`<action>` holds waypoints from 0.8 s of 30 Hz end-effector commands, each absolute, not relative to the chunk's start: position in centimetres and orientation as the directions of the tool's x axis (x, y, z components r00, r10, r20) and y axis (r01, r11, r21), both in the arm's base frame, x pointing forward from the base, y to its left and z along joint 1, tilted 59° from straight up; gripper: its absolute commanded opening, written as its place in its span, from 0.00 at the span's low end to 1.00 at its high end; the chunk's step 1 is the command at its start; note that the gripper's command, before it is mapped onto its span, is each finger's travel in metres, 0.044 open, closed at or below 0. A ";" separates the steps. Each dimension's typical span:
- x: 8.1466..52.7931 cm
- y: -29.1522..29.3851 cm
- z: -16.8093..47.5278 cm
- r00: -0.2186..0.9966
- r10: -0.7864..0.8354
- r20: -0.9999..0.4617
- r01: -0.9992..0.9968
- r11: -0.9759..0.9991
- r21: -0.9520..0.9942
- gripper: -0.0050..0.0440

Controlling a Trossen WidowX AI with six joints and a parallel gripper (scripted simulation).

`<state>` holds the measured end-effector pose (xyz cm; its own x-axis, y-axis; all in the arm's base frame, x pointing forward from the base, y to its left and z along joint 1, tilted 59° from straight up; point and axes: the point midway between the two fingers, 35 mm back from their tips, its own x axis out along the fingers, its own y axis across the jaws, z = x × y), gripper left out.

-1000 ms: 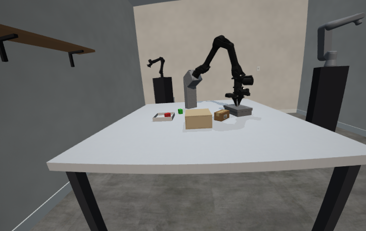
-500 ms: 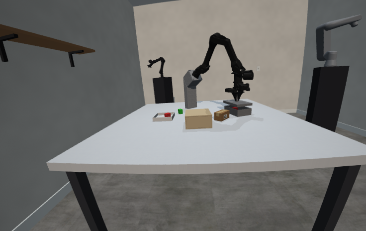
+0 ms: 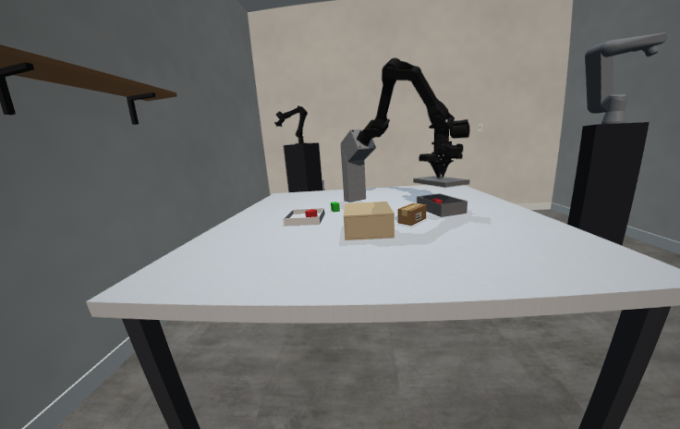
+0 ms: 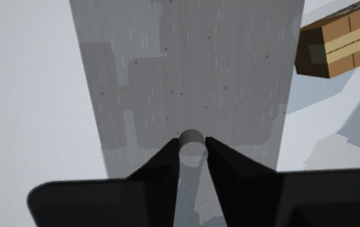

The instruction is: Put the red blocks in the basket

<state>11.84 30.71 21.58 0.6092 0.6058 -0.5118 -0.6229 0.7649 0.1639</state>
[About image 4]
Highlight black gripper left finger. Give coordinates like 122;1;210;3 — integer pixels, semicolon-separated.
26;138;180;227

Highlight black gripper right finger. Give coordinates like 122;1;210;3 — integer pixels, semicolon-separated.
205;137;360;227

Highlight brown cardboard box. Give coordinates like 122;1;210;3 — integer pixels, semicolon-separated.
294;1;360;79

